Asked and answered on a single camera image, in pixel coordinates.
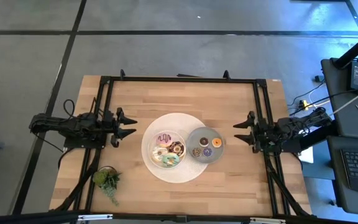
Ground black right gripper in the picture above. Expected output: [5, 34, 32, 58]
[232, 111, 278, 153]

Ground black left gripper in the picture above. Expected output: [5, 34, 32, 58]
[101, 107, 138, 147]

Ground pink glazed donut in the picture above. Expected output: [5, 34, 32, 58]
[155, 133, 173, 148]

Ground white glazed donut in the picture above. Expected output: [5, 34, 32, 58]
[152, 146, 169, 162]

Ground chocolate sprinkled donut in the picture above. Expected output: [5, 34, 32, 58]
[168, 141, 186, 158]

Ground mint green glazed donut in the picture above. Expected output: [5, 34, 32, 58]
[162, 152, 180, 168]

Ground white round plate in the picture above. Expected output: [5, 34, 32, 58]
[147, 129, 188, 169]

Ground grey round plate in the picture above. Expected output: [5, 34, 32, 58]
[186, 126, 225, 164]

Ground small green potted plant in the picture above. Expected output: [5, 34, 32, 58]
[92, 166, 122, 207]

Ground white paper sheet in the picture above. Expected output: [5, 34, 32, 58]
[298, 128, 315, 164]

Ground round woven cream placemat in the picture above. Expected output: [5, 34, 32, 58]
[140, 112, 211, 184]

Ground silver aluminium bar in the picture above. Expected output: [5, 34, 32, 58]
[249, 217, 287, 224]
[77, 213, 114, 222]

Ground grey desk with adapter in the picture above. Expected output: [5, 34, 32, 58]
[321, 57, 358, 140]

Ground grey desk with keyboard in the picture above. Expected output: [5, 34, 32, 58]
[327, 135, 358, 217]

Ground thin white rod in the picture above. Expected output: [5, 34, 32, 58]
[331, 83, 358, 115]

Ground black diagonal pole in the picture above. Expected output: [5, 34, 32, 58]
[333, 26, 358, 70]

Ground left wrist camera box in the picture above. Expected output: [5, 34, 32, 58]
[103, 115, 114, 131]

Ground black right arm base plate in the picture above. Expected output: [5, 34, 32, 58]
[257, 127, 301, 154]

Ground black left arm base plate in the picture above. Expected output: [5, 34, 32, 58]
[63, 124, 109, 149]

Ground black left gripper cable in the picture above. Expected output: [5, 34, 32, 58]
[62, 98, 76, 118]

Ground black floor cable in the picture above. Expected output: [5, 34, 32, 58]
[287, 80, 326, 106]

